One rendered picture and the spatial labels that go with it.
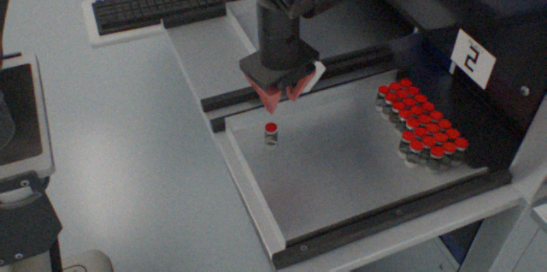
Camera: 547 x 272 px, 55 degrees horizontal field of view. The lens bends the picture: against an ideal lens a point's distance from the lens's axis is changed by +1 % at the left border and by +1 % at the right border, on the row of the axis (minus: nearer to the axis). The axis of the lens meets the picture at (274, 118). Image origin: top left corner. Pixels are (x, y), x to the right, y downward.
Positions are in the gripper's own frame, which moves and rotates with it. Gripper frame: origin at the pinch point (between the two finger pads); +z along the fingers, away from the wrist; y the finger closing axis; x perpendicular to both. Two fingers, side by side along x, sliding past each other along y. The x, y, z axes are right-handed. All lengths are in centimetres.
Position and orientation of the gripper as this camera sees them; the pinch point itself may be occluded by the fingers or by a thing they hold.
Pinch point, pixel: (280, 102)
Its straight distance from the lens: 80.8
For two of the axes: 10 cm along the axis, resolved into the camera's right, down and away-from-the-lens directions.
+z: 0.3, 6.8, 7.3
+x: -6.1, -5.7, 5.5
